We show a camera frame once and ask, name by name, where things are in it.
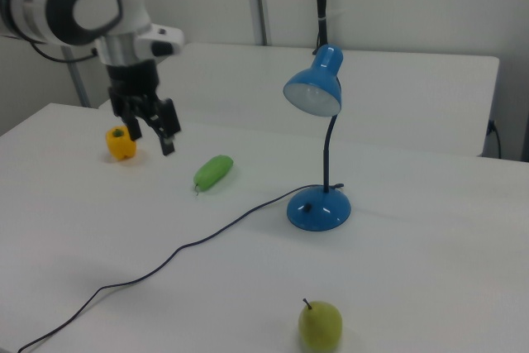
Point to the blue desk lamp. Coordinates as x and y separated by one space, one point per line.
318 208

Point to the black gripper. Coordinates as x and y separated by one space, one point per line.
133 80

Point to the grey slanted partition post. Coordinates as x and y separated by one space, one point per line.
78 84

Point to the green toy cucumber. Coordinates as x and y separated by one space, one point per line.
215 171

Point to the yellow-green toy pear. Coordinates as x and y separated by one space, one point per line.
320 324

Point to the yellow toy bell pepper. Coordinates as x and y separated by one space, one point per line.
120 148

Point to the white side table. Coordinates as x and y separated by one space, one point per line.
413 101

